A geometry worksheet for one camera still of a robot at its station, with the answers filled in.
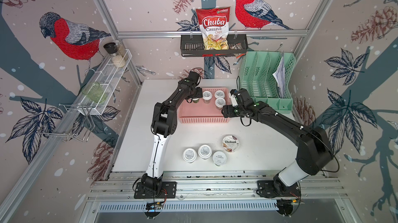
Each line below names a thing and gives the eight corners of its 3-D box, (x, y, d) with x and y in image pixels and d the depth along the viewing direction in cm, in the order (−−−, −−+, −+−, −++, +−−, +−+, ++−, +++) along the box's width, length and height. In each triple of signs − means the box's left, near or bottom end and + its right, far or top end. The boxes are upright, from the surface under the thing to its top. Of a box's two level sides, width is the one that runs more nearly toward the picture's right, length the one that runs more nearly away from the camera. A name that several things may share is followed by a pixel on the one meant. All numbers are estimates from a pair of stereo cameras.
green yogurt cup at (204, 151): (198, 160, 84) (198, 156, 79) (198, 148, 88) (198, 144, 83) (212, 160, 84) (212, 156, 79) (211, 148, 88) (212, 144, 83)
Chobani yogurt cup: (223, 153, 86) (224, 150, 82) (221, 138, 92) (222, 135, 88) (238, 153, 86) (240, 150, 82) (236, 138, 91) (238, 135, 88)
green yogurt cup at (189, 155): (183, 163, 82) (182, 160, 77) (184, 152, 86) (183, 148, 81) (196, 163, 82) (195, 160, 77) (196, 152, 85) (196, 148, 81)
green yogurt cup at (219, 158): (213, 166, 82) (213, 163, 77) (212, 154, 86) (212, 151, 81) (226, 166, 81) (227, 163, 77) (224, 154, 86) (226, 151, 81)
